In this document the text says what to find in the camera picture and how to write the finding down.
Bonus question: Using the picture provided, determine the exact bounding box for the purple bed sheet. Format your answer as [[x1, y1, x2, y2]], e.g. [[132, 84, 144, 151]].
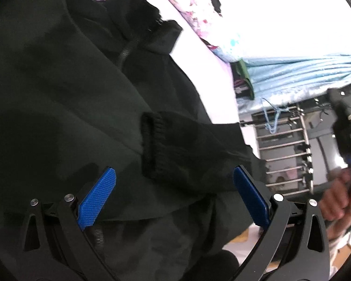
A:
[[63, 0, 253, 153]]

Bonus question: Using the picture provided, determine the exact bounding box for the blue clothes hanger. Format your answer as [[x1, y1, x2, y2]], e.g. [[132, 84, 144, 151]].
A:
[[262, 98, 290, 133]]

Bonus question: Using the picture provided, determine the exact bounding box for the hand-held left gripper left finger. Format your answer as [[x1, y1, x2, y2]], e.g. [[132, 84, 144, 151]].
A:
[[20, 166, 117, 281]]

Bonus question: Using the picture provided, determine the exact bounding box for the green cloth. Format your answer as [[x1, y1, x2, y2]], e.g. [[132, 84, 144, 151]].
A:
[[238, 59, 256, 100]]

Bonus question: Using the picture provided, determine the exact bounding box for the metal rack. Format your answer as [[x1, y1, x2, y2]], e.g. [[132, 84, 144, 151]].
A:
[[241, 105, 315, 195]]

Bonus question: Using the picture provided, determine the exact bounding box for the person's right hand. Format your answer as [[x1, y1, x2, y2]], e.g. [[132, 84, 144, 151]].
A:
[[320, 167, 351, 221]]

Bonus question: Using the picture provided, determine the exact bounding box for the person's right forearm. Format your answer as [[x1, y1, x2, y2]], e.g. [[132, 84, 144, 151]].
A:
[[328, 218, 351, 251]]

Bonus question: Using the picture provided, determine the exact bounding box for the light blue curtain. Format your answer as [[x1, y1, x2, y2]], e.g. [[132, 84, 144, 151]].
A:
[[237, 53, 351, 115]]

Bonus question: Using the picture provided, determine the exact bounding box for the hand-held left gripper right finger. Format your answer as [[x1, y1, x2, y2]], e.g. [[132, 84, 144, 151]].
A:
[[233, 165, 332, 281]]

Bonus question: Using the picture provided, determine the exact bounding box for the pink floral pillow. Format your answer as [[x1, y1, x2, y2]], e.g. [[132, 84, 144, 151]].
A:
[[146, 0, 243, 63]]

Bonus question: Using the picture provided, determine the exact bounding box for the black zip jacket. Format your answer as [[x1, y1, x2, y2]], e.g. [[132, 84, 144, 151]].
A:
[[0, 0, 268, 281]]

